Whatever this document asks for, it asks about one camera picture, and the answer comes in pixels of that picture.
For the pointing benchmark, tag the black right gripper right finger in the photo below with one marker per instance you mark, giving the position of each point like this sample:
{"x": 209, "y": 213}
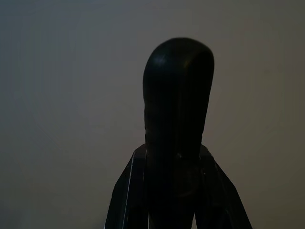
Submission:
{"x": 221, "y": 195}

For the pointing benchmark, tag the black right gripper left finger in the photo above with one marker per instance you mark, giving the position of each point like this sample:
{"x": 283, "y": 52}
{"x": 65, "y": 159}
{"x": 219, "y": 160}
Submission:
{"x": 126, "y": 190}

